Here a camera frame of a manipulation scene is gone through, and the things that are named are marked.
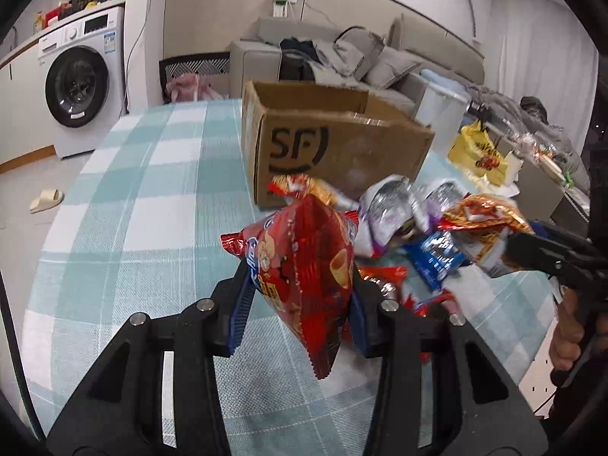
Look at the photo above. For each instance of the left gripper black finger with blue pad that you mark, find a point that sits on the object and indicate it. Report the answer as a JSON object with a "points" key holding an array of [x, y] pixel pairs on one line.
{"points": [[153, 389], [441, 390]]}

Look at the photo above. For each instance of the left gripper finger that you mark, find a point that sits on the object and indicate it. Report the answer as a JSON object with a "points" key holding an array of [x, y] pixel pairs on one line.
{"points": [[556, 234], [535, 253]]}

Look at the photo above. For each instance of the blue Oreo packet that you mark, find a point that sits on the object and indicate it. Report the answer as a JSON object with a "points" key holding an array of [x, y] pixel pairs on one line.
{"points": [[435, 257]]}

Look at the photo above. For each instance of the purple silver snack bag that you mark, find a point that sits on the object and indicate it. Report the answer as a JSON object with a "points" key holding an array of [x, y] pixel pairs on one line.
{"points": [[384, 210]]}

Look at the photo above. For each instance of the red chips snack bag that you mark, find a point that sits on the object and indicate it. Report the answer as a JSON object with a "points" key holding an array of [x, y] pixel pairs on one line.
{"points": [[301, 259]]}

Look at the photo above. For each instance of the orange noodle snack bag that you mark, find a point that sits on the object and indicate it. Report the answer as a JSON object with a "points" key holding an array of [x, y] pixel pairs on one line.
{"points": [[296, 186]]}

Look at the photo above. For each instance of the small red snack packet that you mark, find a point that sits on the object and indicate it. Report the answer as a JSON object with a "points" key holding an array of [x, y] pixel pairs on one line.
{"points": [[429, 307]]}

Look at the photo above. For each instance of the red Oreo packet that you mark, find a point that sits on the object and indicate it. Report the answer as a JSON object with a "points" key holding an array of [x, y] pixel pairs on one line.
{"points": [[389, 280]]}

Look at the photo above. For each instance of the person's right hand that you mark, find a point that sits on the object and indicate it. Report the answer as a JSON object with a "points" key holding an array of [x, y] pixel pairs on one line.
{"points": [[564, 347]]}

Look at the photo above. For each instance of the yellow plastic bag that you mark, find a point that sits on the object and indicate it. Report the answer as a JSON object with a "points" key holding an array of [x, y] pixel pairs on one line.
{"points": [[474, 151]]}

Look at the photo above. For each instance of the white trash bin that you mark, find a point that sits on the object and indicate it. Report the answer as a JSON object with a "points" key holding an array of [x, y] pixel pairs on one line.
{"points": [[442, 108]]}

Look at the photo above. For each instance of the brown SF cardboard box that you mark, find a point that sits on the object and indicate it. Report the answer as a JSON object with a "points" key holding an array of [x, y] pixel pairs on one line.
{"points": [[349, 138]]}

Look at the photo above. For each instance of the beige slipper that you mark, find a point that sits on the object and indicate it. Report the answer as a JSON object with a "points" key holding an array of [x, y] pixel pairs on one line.
{"points": [[48, 199]]}

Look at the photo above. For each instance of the grey throw pillow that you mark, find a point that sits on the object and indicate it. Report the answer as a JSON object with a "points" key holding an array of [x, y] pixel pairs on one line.
{"points": [[390, 67]]}

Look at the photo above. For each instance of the dark clothes pile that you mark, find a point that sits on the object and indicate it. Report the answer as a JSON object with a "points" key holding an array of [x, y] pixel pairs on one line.
{"points": [[297, 57]]}

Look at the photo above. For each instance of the grey sofa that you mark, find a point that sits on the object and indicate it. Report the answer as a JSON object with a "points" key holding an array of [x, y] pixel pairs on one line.
{"points": [[346, 56]]}

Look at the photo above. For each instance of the pink bag on floor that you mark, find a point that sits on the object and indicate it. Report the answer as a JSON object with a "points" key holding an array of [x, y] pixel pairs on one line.
{"points": [[191, 87]]}

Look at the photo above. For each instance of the white washing machine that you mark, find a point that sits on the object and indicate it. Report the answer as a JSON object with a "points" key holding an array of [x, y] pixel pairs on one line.
{"points": [[84, 85]]}

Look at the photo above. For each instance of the black patterned chair back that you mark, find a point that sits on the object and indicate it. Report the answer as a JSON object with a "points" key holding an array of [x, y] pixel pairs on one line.
{"points": [[213, 66]]}

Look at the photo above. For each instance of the white wall socket charger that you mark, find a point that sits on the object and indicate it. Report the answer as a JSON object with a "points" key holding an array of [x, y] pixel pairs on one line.
{"points": [[284, 9]]}

